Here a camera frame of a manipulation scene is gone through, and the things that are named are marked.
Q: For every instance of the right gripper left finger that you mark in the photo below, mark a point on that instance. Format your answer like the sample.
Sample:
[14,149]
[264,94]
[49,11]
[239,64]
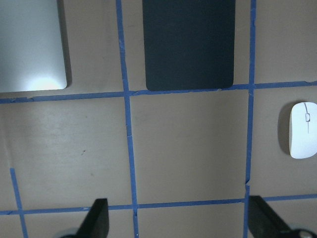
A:
[96,222]

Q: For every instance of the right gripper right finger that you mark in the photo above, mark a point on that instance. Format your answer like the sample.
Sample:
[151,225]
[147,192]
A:
[264,222]

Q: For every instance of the white computer mouse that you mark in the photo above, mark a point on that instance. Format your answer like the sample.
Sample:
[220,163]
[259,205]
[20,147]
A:
[303,130]

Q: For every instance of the black mousepad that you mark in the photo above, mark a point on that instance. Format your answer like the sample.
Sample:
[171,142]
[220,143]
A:
[189,44]

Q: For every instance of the silver closed laptop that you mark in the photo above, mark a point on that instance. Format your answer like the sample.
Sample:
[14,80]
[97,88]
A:
[33,55]

